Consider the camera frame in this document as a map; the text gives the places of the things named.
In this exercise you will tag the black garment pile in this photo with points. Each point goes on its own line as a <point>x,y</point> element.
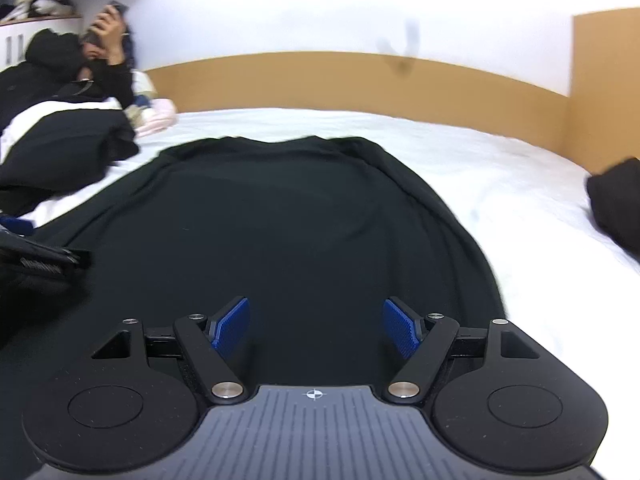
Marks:
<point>61,154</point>

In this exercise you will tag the dark smartphone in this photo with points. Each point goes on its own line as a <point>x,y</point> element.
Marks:
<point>108,27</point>

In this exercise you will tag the white bed sheet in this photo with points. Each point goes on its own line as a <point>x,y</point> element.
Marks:
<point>562,281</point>

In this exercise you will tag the white cabinet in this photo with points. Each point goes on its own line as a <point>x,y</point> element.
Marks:
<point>16,36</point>

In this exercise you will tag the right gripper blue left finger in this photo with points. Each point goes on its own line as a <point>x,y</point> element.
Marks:
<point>226,328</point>

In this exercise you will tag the black folded garment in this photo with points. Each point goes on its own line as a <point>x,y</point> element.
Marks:
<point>614,199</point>

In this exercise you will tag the wooden headboard panel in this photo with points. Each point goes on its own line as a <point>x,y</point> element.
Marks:
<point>596,125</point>

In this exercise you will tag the pink white pillow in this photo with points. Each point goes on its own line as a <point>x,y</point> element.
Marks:
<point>149,114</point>

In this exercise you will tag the person in black hoodie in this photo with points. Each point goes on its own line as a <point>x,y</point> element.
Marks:
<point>60,67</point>

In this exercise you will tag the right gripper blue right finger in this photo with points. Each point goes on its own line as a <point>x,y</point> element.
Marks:
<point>403,327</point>

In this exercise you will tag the black fleece garment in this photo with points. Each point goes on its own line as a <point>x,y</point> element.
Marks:
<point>315,233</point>

